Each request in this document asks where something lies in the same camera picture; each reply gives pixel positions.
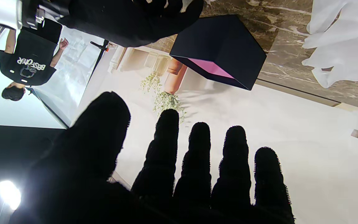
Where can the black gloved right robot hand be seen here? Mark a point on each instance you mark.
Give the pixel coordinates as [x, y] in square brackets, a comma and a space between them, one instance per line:
[126, 25]

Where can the black clamp with orange tip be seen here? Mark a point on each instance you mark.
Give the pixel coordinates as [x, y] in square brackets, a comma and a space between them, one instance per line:
[99, 46]

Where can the black backdrop frame pole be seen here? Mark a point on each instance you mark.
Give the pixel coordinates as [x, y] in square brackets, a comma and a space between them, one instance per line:
[51, 110]

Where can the person in black t-shirt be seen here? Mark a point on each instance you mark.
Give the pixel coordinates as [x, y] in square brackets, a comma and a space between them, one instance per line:
[29, 59]

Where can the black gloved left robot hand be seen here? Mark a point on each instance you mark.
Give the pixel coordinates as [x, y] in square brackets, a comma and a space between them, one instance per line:
[89, 174]

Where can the black box with pink inside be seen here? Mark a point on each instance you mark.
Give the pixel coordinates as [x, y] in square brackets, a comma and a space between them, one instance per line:
[222, 43]

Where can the bright studio light panel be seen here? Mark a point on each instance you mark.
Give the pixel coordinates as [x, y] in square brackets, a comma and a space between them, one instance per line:
[9, 194]

